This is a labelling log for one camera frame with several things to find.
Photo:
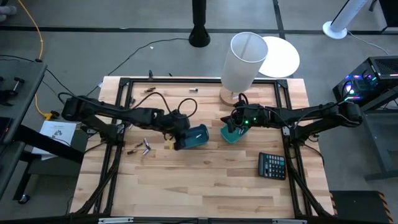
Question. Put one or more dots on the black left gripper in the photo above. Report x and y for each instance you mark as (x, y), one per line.
(175, 124)

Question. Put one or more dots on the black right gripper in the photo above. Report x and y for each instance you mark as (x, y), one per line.
(250, 115)

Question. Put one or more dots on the silver black battery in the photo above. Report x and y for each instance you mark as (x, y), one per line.
(193, 90)
(145, 143)

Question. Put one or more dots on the Energizer silver battery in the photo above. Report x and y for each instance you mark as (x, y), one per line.
(146, 151)

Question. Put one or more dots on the black copper Duracell battery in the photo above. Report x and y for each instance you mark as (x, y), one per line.
(132, 152)
(139, 144)

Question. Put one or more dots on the black copper AAA battery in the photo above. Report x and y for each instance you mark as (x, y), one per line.
(132, 100)

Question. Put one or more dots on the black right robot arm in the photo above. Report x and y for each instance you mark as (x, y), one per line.
(311, 113)

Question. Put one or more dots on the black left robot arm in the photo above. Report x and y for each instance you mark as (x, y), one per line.
(102, 110)

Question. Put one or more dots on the green plastic bin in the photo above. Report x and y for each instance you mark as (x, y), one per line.
(231, 137)

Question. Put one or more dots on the dark teal plastic bin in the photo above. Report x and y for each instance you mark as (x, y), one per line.
(199, 141)

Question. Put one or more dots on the black desk calculator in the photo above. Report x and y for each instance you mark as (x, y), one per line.
(272, 166)

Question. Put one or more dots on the white shade wooden base lamp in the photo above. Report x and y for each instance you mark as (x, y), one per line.
(242, 62)

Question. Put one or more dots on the white round floor disc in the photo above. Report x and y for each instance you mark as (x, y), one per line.
(281, 59)

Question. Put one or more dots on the white paper booklet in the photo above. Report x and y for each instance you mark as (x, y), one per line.
(57, 133)

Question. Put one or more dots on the black computer with coloured lights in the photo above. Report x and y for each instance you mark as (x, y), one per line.
(373, 77)

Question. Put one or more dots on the dark computer stand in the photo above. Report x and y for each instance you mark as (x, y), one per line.
(382, 140)

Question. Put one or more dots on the white tower fan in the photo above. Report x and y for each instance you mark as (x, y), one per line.
(345, 18)

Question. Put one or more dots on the black box with hazard stripes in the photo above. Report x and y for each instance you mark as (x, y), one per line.
(360, 207)

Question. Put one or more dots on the grey side desk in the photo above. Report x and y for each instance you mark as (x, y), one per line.
(18, 93)

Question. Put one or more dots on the black clamp tool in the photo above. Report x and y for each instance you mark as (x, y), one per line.
(12, 87)

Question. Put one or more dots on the person's shoe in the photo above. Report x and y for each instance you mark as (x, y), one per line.
(6, 12)

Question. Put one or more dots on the black aluminium table frame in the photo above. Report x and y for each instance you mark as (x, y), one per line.
(202, 81)

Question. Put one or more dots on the black floor post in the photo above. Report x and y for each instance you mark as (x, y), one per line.
(199, 31)

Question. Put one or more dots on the silver metal bracket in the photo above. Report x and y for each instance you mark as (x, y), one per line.
(289, 221)
(115, 220)

